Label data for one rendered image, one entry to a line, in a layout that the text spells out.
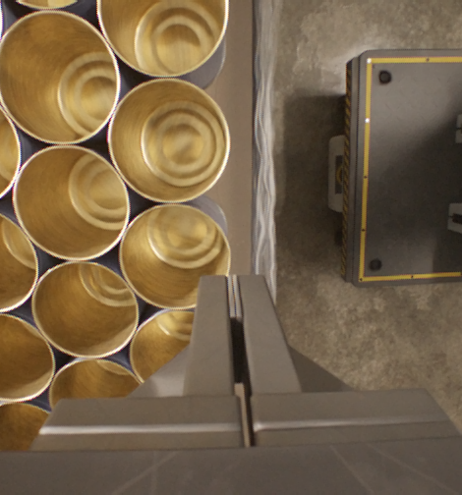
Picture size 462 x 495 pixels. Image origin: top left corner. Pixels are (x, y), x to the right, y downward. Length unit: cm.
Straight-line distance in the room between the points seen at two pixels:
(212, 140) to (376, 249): 95
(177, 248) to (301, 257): 118
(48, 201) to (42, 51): 10
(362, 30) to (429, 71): 39
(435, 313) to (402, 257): 59
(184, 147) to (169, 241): 8
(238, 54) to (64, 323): 23
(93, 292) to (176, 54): 20
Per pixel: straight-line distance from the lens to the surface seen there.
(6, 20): 25
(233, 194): 29
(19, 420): 38
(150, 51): 30
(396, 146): 117
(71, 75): 31
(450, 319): 183
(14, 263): 34
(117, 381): 35
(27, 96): 27
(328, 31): 149
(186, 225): 29
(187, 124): 29
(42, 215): 27
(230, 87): 29
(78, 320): 30
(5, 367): 33
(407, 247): 123
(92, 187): 30
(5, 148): 33
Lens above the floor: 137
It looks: 76 degrees down
